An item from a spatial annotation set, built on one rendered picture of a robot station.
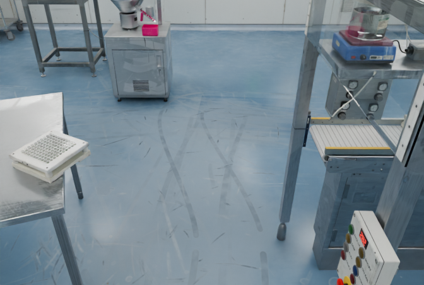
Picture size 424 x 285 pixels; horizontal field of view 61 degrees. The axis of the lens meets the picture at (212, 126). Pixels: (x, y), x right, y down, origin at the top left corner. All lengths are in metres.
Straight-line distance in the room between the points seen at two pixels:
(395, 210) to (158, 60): 3.18
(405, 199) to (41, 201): 1.31
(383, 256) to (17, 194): 1.38
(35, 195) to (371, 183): 1.58
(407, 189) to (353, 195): 1.05
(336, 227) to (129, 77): 2.68
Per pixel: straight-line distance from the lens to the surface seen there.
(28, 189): 1.73
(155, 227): 2.60
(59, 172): 1.73
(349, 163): 1.83
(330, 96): 1.63
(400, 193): 1.01
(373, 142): 1.93
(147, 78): 3.97
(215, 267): 2.37
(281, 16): 6.75
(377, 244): 1.02
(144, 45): 3.84
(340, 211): 2.10
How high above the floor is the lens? 1.90
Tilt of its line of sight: 32 degrees down
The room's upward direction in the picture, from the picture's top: 1 degrees clockwise
